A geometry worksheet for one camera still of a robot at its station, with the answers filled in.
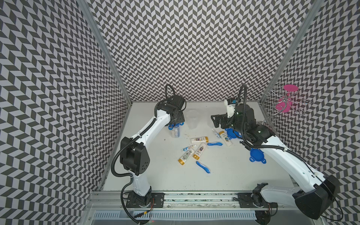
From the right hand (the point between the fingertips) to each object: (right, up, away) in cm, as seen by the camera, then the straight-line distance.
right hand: (219, 117), depth 75 cm
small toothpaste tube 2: (-17, -20, +17) cm, 31 cm away
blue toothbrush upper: (+4, -19, +19) cm, 27 cm away
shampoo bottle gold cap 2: (-20, -27, +11) cm, 35 cm away
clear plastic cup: (-14, -1, +21) cm, 25 cm away
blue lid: (-27, -6, +11) cm, 30 cm away
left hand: (-25, -2, +11) cm, 27 cm away
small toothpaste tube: (+4, -13, +24) cm, 27 cm away
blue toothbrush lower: (-6, -32, +9) cm, 33 cm away
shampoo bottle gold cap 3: (-9, -22, +14) cm, 28 cm away
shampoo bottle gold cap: (-7, -15, +19) cm, 26 cm away
